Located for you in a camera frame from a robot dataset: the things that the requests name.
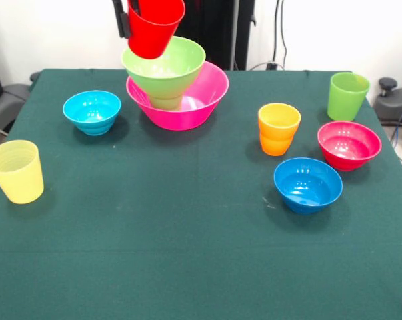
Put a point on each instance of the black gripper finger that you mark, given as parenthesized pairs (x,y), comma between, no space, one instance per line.
(136,6)
(123,21)

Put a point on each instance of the rounded green cup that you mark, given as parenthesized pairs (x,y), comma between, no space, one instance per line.
(165,104)

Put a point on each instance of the large green bowl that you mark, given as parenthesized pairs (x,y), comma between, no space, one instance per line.
(164,76)

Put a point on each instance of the red cup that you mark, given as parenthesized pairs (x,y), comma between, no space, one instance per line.
(150,33)

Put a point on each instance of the dark green tablecloth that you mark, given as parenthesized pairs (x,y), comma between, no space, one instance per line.
(194,233)

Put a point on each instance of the tall green cup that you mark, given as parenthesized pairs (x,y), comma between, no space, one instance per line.
(345,103)

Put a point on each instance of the orange cup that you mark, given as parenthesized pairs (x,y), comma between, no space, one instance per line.
(277,140)

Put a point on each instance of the small blue bowl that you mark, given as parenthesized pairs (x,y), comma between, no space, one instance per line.
(307,196)

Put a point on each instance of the small magenta bowl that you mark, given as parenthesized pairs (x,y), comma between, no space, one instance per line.
(347,156)

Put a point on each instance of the yellow cup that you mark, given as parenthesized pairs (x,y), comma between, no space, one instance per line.
(19,180)

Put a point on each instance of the small cyan bowl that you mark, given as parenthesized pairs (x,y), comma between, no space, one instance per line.
(92,113)

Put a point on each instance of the large pink bowl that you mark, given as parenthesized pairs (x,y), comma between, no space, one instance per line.
(200,106)

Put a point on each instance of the grey chair base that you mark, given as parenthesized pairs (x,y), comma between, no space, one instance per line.
(394,106)
(7,103)

